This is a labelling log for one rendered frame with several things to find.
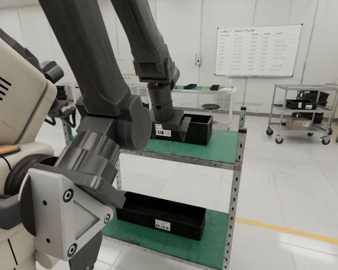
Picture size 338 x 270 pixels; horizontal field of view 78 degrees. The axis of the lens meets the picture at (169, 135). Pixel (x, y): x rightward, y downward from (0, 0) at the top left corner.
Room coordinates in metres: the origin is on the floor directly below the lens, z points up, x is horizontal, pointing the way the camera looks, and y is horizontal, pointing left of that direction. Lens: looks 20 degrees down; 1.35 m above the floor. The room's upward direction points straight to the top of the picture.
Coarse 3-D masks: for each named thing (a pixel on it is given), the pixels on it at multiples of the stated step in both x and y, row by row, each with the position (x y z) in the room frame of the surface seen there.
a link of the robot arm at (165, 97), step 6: (150, 84) 0.54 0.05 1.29; (156, 84) 0.52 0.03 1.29; (162, 84) 0.53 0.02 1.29; (168, 84) 0.53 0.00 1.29; (150, 90) 0.52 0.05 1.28; (156, 90) 0.52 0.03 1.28; (162, 90) 0.52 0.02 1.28; (168, 90) 0.53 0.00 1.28; (150, 96) 0.54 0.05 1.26; (156, 96) 0.53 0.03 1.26; (162, 96) 0.53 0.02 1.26; (168, 96) 0.54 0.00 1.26; (156, 102) 0.53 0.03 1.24; (162, 102) 0.53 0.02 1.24
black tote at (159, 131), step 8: (192, 120) 1.15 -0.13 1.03; (200, 120) 1.13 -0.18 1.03; (208, 120) 1.12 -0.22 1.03; (160, 128) 1.03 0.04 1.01; (192, 128) 0.98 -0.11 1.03; (200, 128) 0.96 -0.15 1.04; (208, 128) 0.97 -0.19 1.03; (160, 136) 1.03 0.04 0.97; (168, 136) 1.02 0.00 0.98; (176, 136) 1.00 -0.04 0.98; (192, 136) 0.98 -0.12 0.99; (200, 136) 0.96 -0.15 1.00; (208, 136) 0.99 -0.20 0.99; (200, 144) 0.96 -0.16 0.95
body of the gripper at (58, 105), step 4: (56, 100) 0.72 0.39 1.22; (60, 100) 0.75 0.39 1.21; (64, 100) 0.74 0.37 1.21; (52, 104) 0.70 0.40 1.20; (56, 104) 0.72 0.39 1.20; (60, 104) 0.72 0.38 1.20; (64, 104) 0.72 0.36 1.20; (68, 104) 0.74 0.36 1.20; (52, 108) 0.70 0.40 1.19; (56, 108) 0.70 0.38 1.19; (60, 108) 0.70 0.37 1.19; (52, 112) 0.69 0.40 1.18; (56, 112) 0.69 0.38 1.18
